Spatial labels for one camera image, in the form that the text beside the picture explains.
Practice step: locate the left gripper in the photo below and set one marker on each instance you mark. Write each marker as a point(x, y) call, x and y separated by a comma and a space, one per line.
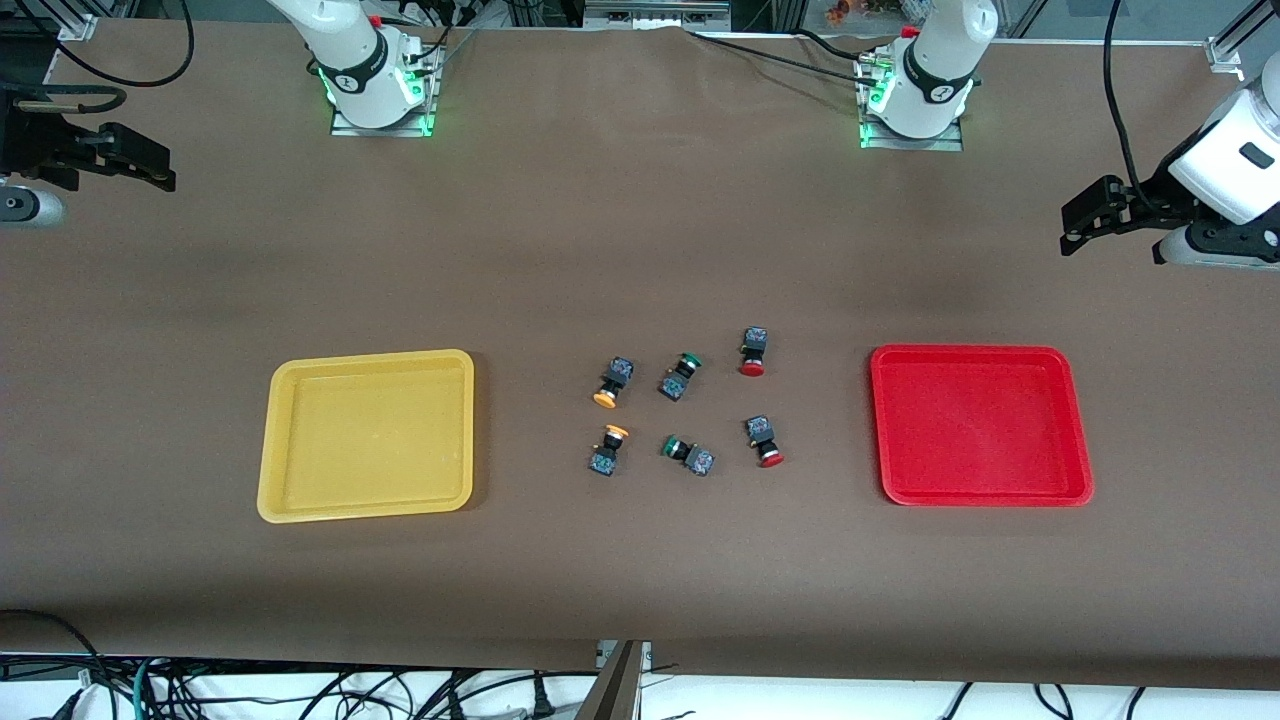
point(1147, 196)

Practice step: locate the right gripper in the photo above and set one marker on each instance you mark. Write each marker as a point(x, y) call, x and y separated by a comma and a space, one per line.
point(28, 143)

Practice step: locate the red push button switch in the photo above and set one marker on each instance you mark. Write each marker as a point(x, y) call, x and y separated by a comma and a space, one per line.
point(753, 345)
point(761, 432)

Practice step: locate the yellow push button switch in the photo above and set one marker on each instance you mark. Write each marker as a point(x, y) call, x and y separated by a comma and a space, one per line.
point(617, 372)
point(604, 460)

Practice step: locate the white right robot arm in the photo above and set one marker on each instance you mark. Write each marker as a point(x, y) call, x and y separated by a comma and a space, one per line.
point(345, 50)

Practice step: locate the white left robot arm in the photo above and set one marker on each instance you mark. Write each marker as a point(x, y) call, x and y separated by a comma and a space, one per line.
point(940, 60)

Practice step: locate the red plastic tray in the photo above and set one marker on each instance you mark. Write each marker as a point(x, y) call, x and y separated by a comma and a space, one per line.
point(980, 425)

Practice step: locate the yellow plastic tray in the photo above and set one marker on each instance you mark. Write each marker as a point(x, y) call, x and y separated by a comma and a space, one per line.
point(370, 440)

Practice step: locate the aluminium frame profile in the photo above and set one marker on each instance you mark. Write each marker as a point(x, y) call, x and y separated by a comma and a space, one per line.
point(1228, 52)
point(78, 26)

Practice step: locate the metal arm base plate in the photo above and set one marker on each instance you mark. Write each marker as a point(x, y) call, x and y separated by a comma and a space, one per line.
point(950, 142)
point(345, 128)

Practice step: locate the green push button switch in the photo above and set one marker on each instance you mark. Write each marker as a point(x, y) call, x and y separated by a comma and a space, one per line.
point(698, 461)
point(675, 384)

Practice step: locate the metal rail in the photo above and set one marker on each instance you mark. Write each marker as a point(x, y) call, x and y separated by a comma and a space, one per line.
point(655, 14)

